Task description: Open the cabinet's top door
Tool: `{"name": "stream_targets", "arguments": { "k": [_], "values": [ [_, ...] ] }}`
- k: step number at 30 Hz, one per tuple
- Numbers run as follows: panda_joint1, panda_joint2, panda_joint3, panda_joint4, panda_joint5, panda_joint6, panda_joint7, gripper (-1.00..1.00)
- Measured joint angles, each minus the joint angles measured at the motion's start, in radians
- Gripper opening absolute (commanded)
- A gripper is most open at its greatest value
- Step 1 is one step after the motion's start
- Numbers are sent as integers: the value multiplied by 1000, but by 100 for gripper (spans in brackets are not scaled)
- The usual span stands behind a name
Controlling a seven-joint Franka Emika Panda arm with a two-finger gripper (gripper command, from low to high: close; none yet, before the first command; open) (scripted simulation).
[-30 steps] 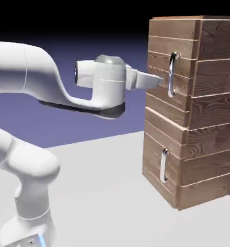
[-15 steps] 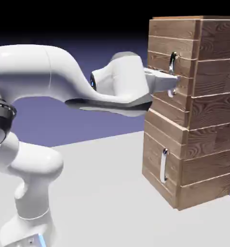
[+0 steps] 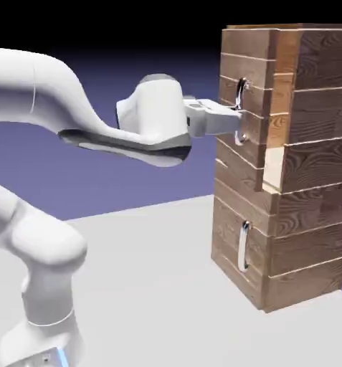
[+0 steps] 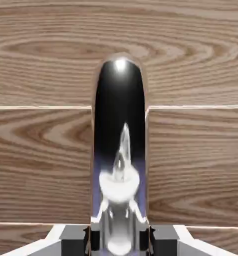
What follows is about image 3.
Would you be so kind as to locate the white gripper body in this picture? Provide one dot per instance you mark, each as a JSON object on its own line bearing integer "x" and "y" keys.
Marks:
{"x": 220, "y": 120}

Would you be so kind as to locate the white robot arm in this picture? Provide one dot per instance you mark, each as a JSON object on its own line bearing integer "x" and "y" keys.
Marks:
{"x": 147, "y": 114}

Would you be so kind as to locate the wooden cabinet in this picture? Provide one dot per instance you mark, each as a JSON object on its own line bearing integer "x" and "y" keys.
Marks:
{"x": 317, "y": 172}

